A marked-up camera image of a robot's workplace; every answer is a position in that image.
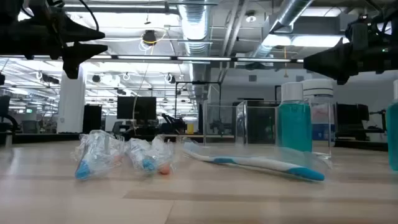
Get silver ventilation duct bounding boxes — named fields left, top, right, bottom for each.
left=177, top=0, right=213, bottom=63
left=253, top=0, right=314, bottom=58

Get clear plastic packets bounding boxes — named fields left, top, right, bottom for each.
left=72, top=129, right=126, bottom=181

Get black aluminium rig frame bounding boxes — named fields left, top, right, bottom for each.
left=0, top=53, right=304, bottom=65

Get toothpaste tube blue cap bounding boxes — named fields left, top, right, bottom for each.
left=124, top=138, right=158, bottom=175

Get clear acrylic organizer box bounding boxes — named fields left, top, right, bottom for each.
left=203, top=99, right=332, bottom=156

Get black ceiling cable reel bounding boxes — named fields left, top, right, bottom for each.
left=142, top=30, right=157, bottom=47

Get yellow hanging cord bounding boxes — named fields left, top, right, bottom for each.
left=282, top=45, right=289, bottom=78

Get white building pillar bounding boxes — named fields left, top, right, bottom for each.
left=57, top=63, right=86, bottom=134

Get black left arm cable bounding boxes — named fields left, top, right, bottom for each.
left=77, top=0, right=100, bottom=32

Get teal mouthwash bottle white cap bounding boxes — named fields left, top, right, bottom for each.
left=277, top=82, right=313, bottom=153
left=387, top=79, right=398, bottom=172

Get white disinfectant wipes canister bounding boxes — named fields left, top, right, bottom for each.
left=301, top=78, right=336, bottom=142

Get blue white toothbrush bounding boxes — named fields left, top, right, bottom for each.
left=182, top=138, right=331, bottom=183

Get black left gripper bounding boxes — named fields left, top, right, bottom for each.
left=0, top=0, right=109, bottom=80

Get black cabinet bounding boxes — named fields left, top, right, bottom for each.
left=82, top=104, right=103, bottom=134

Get toothpaste tube orange cap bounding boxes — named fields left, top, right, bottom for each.
left=152, top=135, right=177, bottom=175

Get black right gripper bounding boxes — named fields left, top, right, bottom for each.
left=303, top=12, right=398, bottom=85

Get black background monitor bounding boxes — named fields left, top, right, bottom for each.
left=116, top=96, right=157, bottom=121

